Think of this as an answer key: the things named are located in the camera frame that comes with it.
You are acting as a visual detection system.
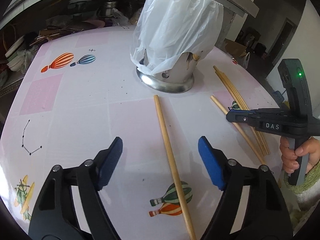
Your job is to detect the person's right hand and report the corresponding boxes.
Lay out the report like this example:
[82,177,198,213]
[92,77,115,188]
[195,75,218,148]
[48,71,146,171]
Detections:
[279,137,320,174]

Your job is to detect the cream fleece right sleeve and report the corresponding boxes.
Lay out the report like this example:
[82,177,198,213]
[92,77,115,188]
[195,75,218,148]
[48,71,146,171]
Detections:
[284,163,319,232]

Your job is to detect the plastic bags on floor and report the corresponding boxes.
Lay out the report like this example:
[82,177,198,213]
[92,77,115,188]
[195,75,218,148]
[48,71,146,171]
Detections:
[238,53,250,69]

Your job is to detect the steel utensil holder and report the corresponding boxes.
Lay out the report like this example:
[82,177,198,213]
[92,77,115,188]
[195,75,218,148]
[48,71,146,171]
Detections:
[136,53,201,93]

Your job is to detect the cardboard box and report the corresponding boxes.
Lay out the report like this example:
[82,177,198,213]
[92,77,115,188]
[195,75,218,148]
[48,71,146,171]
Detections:
[224,39,247,58]

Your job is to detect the white plastic bag on holder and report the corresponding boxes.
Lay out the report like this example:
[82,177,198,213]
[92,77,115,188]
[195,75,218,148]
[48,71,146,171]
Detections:
[130,0,223,75]

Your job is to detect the stack of white bowls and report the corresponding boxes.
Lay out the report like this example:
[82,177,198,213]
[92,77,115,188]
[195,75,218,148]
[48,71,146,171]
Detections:
[5,36,29,72]

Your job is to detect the pink plastic basin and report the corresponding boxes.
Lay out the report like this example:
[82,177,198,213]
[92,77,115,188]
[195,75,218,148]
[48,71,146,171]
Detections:
[75,20,105,30]

